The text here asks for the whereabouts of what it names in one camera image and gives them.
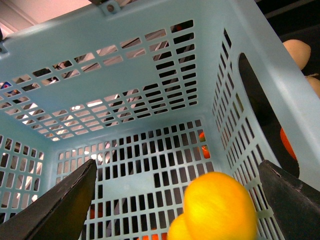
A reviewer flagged light blue shopping basket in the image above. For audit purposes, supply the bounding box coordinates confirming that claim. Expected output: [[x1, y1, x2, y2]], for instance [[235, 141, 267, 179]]
[[0, 0, 320, 240]]

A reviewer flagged yellow lemon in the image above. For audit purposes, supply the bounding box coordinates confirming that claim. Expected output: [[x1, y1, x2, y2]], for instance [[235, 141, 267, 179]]
[[167, 172, 257, 240]]

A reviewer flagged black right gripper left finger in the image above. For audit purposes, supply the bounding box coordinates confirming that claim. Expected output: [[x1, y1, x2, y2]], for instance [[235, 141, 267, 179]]
[[0, 159, 97, 240]]

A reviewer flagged front large orange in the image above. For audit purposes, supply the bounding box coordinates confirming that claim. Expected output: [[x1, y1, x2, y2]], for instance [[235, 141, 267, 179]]
[[280, 128, 297, 161]]

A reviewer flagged white pear left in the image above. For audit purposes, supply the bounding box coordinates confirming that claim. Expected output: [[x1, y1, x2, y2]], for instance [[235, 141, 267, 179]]
[[282, 39, 311, 70]]

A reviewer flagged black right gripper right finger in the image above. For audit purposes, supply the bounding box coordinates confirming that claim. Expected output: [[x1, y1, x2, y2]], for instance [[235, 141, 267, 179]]
[[258, 160, 320, 240]]

